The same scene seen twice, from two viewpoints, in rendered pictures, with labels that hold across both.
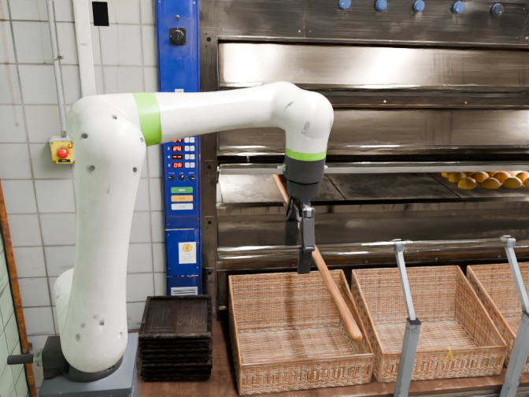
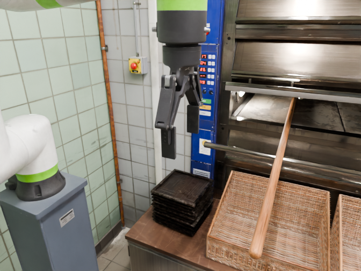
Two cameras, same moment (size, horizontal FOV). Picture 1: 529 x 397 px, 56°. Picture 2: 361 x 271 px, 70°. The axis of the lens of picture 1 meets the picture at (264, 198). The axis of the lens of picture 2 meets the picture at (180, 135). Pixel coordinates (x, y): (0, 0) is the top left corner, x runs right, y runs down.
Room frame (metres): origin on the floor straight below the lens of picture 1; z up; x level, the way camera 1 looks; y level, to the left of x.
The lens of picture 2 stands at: (0.65, -0.38, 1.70)
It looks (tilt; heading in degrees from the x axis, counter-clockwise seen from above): 23 degrees down; 35
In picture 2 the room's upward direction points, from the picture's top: straight up
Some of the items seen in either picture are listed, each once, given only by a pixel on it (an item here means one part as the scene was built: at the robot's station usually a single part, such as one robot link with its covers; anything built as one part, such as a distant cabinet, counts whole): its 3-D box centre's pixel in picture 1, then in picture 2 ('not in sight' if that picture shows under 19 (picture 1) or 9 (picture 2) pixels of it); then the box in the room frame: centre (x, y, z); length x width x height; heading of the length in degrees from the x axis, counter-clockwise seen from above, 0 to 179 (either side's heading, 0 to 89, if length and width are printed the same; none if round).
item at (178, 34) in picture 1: (177, 30); not in sight; (1.95, 0.35, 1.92); 0.06 x 0.04 x 0.11; 99
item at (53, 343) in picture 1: (67, 352); (28, 176); (0.98, 0.46, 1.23); 0.26 x 0.15 x 0.06; 100
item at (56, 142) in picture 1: (65, 150); (137, 65); (1.89, 0.79, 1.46); 0.10 x 0.07 x 0.10; 99
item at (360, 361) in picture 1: (295, 326); (269, 223); (1.82, -0.16, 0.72); 0.56 x 0.49 x 0.28; 100
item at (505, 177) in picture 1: (474, 166); not in sight; (2.71, -1.18, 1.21); 0.61 x 0.48 x 0.06; 9
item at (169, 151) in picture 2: (304, 260); (168, 142); (1.03, -0.10, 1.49); 0.03 x 0.01 x 0.07; 101
